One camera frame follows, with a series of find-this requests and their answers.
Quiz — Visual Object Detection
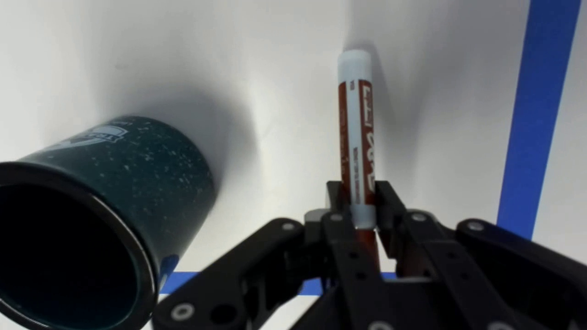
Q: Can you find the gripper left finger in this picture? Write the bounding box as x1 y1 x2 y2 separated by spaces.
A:
152 181 387 330

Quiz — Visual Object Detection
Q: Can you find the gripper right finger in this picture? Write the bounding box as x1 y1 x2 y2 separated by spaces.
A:
374 180 587 330

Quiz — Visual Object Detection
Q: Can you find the red and white marker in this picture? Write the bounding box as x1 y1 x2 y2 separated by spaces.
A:
338 49 382 275

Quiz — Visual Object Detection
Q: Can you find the dark green speckled cup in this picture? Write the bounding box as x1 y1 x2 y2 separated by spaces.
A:
0 115 216 330

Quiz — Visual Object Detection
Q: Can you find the blue tape strip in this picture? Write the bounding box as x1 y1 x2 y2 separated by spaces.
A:
159 270 398 296
497 0 582 241

